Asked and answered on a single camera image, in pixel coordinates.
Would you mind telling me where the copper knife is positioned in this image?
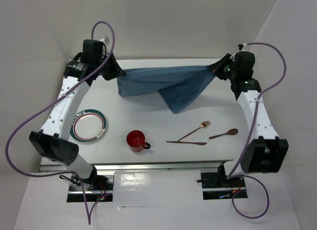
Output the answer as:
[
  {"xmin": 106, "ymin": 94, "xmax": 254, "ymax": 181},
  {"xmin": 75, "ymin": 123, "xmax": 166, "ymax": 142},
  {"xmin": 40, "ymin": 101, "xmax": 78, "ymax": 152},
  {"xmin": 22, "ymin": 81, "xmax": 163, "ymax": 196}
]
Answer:
[{"xmin": 166, "ymin": 141, "xmax": 207, "ymax": 146}]

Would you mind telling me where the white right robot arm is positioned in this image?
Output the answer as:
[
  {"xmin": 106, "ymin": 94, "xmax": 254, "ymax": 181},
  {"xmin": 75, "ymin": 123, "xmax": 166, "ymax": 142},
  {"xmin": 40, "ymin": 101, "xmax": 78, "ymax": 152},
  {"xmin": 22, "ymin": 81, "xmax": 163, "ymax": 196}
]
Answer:
[{"xmin": 207, "ymin": 51, "xmax": 289, "ymax": 186}]

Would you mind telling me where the copper fork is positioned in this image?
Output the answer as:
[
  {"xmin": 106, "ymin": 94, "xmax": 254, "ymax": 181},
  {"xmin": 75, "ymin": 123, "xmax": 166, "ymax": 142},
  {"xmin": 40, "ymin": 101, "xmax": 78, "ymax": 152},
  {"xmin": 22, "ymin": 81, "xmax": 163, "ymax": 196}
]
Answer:
[{"xmin": 178, "ymin": 120, "xmax": 211, "ymax": 141}]

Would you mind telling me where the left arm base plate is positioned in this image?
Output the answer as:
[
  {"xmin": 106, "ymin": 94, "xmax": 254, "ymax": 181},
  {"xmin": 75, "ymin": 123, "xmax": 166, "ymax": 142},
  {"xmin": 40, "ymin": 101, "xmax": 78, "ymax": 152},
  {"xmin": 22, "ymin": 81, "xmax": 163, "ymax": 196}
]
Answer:
[{"xmin": 59, "ymin": 172, "xmax": 114, "ymax": 203}]

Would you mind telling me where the blue cloth napkin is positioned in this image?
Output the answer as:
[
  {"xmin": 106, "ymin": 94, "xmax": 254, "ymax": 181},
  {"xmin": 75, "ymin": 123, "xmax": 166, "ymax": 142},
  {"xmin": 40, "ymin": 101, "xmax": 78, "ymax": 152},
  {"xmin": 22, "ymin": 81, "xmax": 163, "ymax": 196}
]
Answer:
[{"xmin": 117, "ymin": 65, "xmax": 215, "ymax": 114}]

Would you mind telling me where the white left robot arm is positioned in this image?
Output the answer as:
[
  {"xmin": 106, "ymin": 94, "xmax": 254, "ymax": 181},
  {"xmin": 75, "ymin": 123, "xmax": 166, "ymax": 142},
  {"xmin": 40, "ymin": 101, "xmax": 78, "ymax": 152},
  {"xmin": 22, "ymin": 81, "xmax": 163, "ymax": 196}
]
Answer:
[{"xmin": 29, "ymin": 38, "xmax": 125, "ymax": 190}]

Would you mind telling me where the aluminium front table rail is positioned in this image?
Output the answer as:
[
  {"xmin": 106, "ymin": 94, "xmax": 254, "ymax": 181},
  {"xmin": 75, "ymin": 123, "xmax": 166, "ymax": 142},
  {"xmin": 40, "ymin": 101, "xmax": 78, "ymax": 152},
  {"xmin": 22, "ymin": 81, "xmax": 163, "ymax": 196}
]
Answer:
[{"xmin": 39, "ymin": 160, "xmax": 236, "ymax": 173}]

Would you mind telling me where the red mug black handle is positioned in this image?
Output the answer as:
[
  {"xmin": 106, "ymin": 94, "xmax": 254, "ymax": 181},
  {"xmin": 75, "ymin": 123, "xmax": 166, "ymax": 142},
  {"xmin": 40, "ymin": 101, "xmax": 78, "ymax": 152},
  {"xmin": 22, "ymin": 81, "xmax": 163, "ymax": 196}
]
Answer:
[{"xmin": 126, "ymin": 130, "xmax": 151, "ymax": 153}]

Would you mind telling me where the white plate green red rim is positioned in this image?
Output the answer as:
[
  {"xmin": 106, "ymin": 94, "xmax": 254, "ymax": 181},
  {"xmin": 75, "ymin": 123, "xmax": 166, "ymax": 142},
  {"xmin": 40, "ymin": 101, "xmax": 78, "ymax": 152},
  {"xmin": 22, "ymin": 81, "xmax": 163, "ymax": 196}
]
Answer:
[{"xmin": 70, "ymin": 109, "xmax": 107, "ymax": 143}]

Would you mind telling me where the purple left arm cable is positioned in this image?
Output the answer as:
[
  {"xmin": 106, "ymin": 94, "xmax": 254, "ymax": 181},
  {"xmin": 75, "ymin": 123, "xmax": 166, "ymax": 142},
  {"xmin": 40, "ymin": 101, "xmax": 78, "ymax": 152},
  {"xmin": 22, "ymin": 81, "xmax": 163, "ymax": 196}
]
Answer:
[{"xmin": 5, "ymin": 21, "xmax": 116, "ymax": 226}]

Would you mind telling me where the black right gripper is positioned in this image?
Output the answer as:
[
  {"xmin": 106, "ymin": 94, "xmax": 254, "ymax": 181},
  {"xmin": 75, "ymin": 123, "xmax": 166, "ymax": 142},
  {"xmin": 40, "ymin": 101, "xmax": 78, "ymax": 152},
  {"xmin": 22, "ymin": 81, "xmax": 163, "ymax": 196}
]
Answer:
[{"xmin": 208, "ymin": 54, "xmax": 239, "ymax": 81}]

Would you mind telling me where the copper spoon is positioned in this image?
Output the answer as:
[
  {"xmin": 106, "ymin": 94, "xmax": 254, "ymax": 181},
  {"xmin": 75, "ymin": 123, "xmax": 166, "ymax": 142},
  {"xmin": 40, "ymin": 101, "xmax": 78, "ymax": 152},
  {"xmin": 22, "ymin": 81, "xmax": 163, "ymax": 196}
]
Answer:
[{"xmin": 209, "ymin": 128, "xmax": 238, "ymax": 140}]

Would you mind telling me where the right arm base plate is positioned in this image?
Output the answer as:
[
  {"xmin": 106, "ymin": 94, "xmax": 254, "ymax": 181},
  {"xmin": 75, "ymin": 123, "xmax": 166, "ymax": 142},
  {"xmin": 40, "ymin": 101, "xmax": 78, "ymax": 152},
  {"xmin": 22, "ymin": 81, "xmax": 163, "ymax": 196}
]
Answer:
[{"xmin": 196, "ymin": 172, "xmax": 248, "ymax": 200}]

